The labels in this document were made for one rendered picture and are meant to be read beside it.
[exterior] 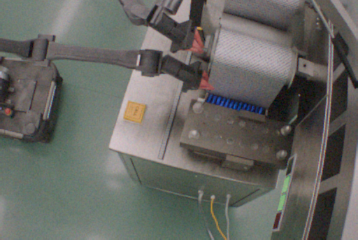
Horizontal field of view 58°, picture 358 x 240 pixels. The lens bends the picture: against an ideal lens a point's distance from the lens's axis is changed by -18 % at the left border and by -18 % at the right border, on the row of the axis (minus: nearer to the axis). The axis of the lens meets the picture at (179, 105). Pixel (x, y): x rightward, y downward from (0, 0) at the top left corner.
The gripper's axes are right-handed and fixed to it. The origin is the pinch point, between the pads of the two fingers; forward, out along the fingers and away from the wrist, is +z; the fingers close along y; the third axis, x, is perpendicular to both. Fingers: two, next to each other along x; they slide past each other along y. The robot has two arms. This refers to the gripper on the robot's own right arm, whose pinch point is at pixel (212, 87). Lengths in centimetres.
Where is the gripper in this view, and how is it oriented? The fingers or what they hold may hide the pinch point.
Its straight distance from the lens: 131.3
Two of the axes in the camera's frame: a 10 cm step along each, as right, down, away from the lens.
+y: -2.5, 9.0, -3.5
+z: 8.2, 3.9, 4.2
